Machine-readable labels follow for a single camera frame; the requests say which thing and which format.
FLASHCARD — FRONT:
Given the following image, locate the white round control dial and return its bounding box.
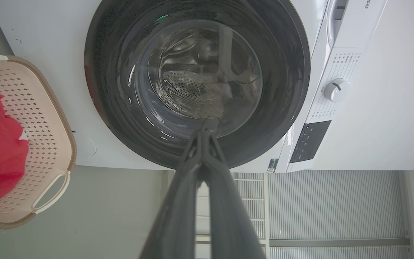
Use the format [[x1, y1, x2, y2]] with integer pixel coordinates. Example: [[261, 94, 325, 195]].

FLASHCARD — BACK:
[[323, 78, 351, 103]]

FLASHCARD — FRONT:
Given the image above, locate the black touch control panel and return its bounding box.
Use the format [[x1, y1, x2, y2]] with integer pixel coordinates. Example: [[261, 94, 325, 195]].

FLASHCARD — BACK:
[[289, 120, 332, 164]]

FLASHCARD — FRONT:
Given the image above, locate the black round washer door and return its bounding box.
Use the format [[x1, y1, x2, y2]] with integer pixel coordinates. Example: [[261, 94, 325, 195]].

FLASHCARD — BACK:
[[84, 0, 311, 170]]

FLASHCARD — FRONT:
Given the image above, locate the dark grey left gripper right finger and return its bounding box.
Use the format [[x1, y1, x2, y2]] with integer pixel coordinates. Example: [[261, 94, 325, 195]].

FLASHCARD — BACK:
[[202, 129, 267, 259]]

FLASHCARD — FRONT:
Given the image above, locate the white front-load washing machine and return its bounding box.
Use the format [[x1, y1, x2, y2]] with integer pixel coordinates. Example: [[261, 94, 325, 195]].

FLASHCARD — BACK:
[[0, 0, 414, 174]]

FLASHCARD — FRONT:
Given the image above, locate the white detergent drawer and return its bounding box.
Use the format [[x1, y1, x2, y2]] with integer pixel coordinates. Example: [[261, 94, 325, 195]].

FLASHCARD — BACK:
[[326, 0, 388, 49]]

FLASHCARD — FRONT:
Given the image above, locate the beige perforated laundry basket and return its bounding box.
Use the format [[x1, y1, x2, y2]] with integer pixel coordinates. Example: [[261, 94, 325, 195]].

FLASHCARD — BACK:
[[0, 55, 77, 230]]

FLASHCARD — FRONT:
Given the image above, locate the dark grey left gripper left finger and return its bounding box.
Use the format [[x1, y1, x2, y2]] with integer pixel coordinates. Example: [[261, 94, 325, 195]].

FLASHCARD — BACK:
[[139, 130, 204, 259]]

